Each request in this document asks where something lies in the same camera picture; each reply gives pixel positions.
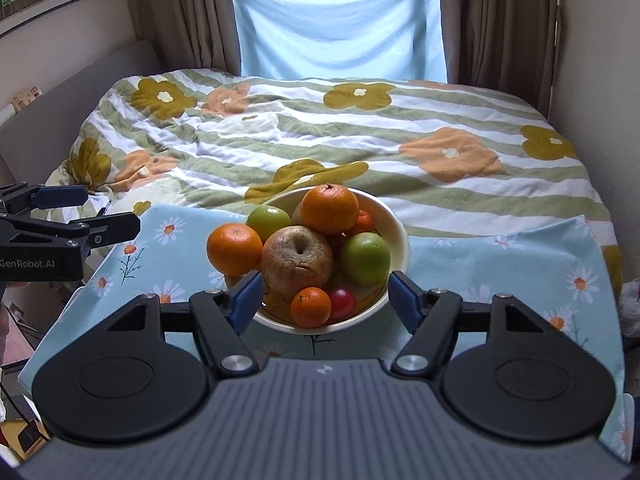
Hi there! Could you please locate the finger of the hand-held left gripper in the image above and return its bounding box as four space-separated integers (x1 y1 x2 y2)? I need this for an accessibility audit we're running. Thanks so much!
0 183 88 217
0 211 142 262

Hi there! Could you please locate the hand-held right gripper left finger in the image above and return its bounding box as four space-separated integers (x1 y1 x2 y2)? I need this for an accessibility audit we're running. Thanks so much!
106 269 266 377

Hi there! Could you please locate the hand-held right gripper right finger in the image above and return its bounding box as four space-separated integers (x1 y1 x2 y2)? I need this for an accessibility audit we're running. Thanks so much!
388 269 550 377

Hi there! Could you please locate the orange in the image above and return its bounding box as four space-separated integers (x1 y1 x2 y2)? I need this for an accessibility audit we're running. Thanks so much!
300 184 360 236
206 223 264 277

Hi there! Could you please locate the cream bowl with yellow print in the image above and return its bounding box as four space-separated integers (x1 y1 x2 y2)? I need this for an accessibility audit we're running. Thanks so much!
227 187 411 335

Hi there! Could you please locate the green apple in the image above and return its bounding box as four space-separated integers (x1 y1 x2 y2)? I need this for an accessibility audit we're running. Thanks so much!
246 205 292 244
340 232 391 288

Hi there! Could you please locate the wrinkled yellow apple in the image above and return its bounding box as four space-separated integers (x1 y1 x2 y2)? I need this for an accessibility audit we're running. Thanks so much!
260 226 334 303

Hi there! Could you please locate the small red fruit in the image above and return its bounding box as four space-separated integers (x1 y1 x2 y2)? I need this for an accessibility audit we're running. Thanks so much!
327 287 357 320

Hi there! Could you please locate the small tangerine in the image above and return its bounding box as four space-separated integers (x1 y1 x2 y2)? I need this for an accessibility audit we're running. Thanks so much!
345 210 375 238
291 287 332 329

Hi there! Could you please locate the grey headboard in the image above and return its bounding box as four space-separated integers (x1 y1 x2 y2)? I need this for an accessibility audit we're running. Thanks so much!
0 40 161 186

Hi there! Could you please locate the light blue daisy tablecloth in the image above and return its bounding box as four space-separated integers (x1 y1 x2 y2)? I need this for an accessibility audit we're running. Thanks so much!
17 203 633 463

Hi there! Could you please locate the small patterned box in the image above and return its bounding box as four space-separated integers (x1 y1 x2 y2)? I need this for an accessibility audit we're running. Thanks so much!
11 87 45 111

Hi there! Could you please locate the yellow box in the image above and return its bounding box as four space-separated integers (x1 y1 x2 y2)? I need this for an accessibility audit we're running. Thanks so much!
0 417 51 461

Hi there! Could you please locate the striped floral blanket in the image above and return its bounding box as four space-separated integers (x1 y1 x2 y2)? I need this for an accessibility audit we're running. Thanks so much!
45 67 623 291

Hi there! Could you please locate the brown curtain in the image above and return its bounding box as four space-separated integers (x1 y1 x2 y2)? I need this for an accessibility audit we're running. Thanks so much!
120 0 243 78
439 0 563 121

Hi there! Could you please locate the white plastic bag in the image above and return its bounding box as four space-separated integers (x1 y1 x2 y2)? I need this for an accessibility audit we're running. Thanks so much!
620 280 640 338

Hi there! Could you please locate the light blue window cloth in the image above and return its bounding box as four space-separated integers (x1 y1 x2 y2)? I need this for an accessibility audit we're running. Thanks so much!
229 0 448 83

